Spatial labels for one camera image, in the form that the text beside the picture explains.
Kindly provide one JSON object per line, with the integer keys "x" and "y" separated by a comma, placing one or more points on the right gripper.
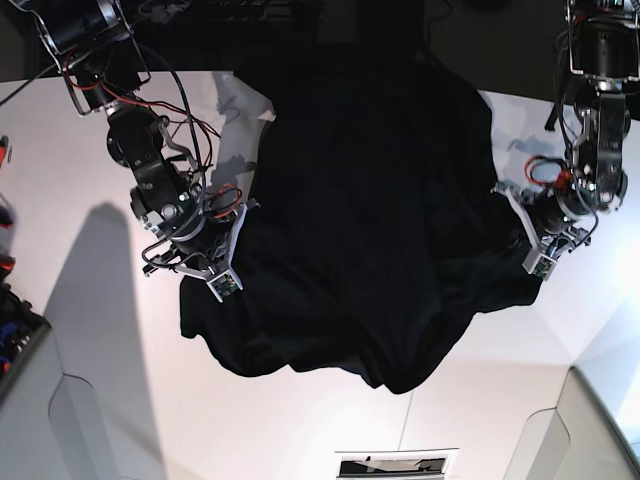
{"x": 203, "y": 249}

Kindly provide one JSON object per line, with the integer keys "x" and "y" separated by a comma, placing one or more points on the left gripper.
{"x": 557, "y": 222}

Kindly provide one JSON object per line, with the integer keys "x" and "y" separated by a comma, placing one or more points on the black t-shirt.
{"x": 377, "y": 236}

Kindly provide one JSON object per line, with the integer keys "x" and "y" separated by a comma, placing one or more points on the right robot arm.
{"x": 102, "y": 65}

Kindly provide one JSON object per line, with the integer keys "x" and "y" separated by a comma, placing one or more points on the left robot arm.
{"x": 597, "y": 56}

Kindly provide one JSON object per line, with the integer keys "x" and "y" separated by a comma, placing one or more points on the printed paper sheet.
{"x": 392, "y": 465}

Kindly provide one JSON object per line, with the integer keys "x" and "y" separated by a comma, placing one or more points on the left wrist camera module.
{"x": 538, "y": 264}

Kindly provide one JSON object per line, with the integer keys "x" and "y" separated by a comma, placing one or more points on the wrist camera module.
{"x": 224, "y": 283}
{"x": 538, "y": 264}

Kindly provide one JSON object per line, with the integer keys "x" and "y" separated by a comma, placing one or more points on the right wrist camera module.
{"x": 224, "y": 283}

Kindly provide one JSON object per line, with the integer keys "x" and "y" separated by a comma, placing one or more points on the right white mount panel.
{"x": 575, "y": 439}

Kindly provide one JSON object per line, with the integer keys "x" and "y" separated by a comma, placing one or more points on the white mount panel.
{"x": 575, "y": 439}
{"x": 52, "y": 426}

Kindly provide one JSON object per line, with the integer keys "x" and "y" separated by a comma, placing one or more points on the left white mount panel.
{"x": 52, "y": 426}

